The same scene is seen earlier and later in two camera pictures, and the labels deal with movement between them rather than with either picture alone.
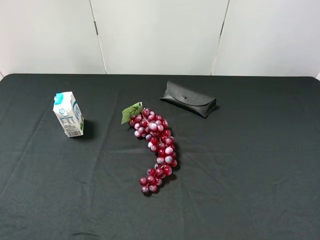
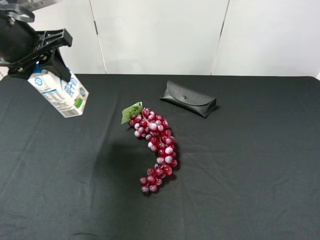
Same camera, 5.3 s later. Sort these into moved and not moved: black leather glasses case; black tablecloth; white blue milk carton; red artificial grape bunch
Moved: white blue milk carton
Not moved: red artificial grape bunch; black leather glasses case; black tablecloth
